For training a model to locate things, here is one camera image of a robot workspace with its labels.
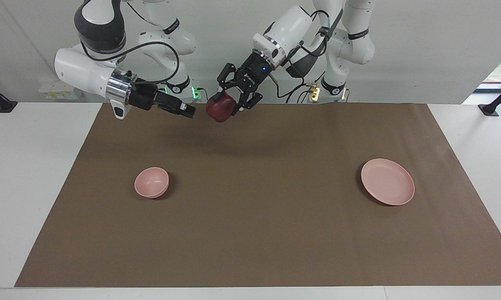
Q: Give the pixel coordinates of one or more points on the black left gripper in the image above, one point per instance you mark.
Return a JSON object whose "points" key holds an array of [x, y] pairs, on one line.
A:
{"points": [[254, 73]]}

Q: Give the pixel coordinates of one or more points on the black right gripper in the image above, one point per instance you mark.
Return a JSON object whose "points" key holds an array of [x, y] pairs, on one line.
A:
{"points": [[144, 98]]}

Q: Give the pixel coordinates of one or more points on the dark red apple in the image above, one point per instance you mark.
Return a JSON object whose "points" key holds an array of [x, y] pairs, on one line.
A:
{"points": [[219, 110]]}

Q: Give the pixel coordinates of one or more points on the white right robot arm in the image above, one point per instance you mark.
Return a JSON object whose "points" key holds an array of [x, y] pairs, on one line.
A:
{"points": [[79, 66]]}

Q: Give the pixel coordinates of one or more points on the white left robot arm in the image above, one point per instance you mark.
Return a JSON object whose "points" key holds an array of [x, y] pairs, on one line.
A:
{"points": [[292, 25]]}

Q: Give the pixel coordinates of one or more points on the small pink bowl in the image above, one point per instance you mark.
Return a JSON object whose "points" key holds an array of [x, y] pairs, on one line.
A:
{"points": [[150, 183]]}

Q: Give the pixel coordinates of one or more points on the pink plate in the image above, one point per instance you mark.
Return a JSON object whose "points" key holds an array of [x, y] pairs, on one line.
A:
{"points": [[387, 181]]}

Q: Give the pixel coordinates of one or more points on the brown table mat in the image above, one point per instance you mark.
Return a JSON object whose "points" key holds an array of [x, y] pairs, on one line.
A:
{"points": [[250, 216]]}

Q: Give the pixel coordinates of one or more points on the black clamp stand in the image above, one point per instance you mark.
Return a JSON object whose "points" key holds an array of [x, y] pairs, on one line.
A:
{"points": [[4, 106], [489, 109]]}

